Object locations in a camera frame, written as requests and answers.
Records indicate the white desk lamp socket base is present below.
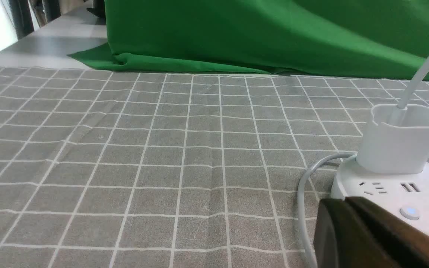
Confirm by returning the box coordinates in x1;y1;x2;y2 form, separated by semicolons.
330;56;429;235

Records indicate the grey checked tablecloth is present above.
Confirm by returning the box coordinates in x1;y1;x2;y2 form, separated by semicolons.
0;67;409;268

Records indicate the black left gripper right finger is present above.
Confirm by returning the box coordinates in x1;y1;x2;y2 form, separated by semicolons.
345;197;429;268

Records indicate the green backdrop cloth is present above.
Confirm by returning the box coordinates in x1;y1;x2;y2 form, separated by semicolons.
70;0;429;79

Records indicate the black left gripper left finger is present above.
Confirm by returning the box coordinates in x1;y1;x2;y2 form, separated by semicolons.
313;198;398;268

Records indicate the white lamp power cable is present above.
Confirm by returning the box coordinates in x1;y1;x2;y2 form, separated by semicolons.
297;152;357;268

